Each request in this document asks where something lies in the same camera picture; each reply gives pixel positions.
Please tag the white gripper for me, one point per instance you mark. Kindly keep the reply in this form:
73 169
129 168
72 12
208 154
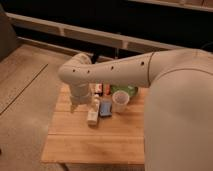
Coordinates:
79 95

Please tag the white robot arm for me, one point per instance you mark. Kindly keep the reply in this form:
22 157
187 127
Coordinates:
178 110

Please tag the green ceramic bowl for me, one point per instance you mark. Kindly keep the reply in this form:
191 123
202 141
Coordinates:
130 90

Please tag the white lotion bottle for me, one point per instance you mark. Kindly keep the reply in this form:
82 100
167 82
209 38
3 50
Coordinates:
93 112

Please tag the blue sponge block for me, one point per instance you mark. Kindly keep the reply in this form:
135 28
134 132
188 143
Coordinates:
105 108

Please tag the white and red box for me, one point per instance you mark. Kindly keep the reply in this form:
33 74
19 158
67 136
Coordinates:
98 88

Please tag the wooden table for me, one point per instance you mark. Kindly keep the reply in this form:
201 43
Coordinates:
118 139

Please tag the grey cabinet corner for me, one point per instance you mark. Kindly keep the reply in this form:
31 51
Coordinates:
8 39

